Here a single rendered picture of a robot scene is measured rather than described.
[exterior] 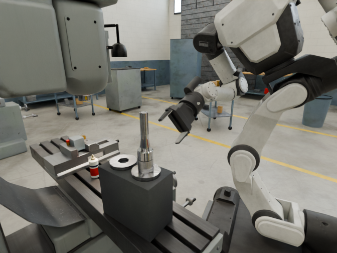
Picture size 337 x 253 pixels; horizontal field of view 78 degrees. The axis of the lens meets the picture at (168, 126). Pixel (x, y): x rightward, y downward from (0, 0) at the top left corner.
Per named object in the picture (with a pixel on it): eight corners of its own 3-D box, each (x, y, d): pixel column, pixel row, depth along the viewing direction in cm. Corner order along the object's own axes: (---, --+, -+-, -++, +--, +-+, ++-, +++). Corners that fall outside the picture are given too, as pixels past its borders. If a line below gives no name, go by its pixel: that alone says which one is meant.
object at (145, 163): (156, 167, 64) (155, 150, 62) (149, 175, 60) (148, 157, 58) (142, 164, 66) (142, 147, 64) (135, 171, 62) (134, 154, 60)
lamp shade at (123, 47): (130, 56, 98) (129, 42, 96) (121, 57, 92) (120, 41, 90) (117, 56, 100) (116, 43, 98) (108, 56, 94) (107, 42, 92)
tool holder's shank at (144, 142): (152, 147, 62) (151, 111, 58) (147, 152, 59) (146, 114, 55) (143, 146, 63) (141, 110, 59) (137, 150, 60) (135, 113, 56)
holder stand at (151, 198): (128, 194, 83) (124, 149, 76) (173, 218, 71) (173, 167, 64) (103, 212, 74) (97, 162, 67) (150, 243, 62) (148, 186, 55)
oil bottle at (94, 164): (97, 172, 98) (94, 151, 95) (101, 175, 96) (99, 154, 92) (89, 175, 96) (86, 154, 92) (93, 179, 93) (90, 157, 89)
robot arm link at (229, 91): (208, 104, 99) (231, 103, 111) (226, 98, 91) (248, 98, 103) (204, 82, 99) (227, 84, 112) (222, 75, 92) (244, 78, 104)
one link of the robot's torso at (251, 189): (286, 213, 112) (257, 133, 106) (289, 242, 95) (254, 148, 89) (256, 215, 120) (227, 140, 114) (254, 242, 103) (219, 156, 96)
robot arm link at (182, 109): (178, 135, 83) (192, 118, 90) (196, 132, 75) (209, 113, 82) (160, 111, 79) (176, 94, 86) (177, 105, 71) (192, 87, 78)
